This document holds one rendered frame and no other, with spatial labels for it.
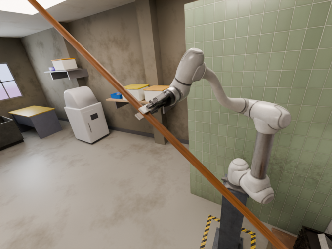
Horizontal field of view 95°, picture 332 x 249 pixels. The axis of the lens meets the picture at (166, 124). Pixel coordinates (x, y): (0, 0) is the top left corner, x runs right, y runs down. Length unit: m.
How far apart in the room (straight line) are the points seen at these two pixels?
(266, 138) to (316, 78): 0.80
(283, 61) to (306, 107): 0.46
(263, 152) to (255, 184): 0.27
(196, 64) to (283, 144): 1.42
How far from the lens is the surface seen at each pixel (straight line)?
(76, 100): 4.63
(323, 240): 1.17
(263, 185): 1.36
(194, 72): 0.81
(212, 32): 1.79
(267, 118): 1.06
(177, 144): 0.60
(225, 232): 2.09
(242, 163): 1.47
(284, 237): 2.01
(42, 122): 6.49
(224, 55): 1.76
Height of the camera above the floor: 2.16
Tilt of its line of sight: 24 degrees down
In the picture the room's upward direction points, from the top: 6 degrees counter-clockwise
